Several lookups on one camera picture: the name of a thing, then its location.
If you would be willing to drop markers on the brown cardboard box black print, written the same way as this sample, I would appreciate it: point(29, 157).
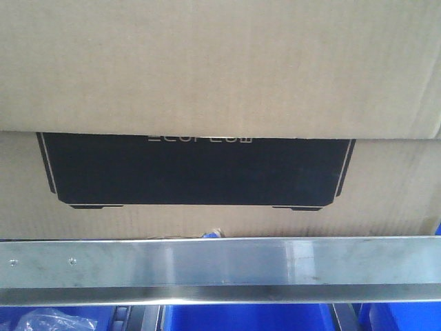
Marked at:
point(156, 119)

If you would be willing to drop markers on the blue plastic bin right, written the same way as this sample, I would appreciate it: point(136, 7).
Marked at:
point(400, 316)

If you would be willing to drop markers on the metal shelf rail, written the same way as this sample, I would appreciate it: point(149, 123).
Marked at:
point(222, 270)

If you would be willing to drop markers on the blue plastic bin centre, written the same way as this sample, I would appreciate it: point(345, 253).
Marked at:
point(314, 316)

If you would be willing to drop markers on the blue bin behind box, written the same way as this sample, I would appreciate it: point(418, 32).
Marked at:
point(437, 229)

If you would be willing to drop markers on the blue plastic bin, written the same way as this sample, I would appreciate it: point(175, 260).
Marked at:
point(400, 316)
point(314, 316)
point(104, 315)

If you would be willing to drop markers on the clear plastic bag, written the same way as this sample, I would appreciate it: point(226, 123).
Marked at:
point(50, 319)

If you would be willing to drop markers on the blue plastic bin left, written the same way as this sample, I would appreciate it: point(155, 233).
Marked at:
point(104, 315)

